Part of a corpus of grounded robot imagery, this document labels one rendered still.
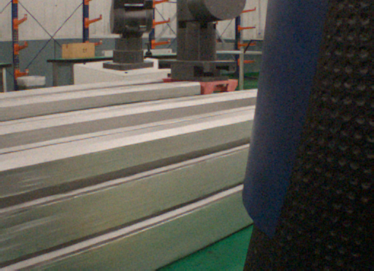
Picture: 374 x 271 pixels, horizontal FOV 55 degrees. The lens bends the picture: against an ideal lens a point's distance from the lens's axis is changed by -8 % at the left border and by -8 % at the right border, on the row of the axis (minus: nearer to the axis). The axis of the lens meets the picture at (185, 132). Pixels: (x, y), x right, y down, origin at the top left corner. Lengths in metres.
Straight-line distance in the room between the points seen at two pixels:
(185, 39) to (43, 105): 0.24
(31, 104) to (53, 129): 0.12
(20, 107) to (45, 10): 8.19
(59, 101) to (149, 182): 0.19
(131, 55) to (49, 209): 0.85
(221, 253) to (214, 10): 0.30
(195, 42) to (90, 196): 0.37
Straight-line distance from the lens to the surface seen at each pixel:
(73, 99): 0.39
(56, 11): 8.65
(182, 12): 0.54
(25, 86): 5.43
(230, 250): 0.26
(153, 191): 0.21
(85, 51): 5.90
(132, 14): 0.99
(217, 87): 0.53
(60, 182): 0.18
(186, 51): 0.54
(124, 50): 1.02
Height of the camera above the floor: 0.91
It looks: 13 degrees down
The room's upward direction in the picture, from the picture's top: straight up
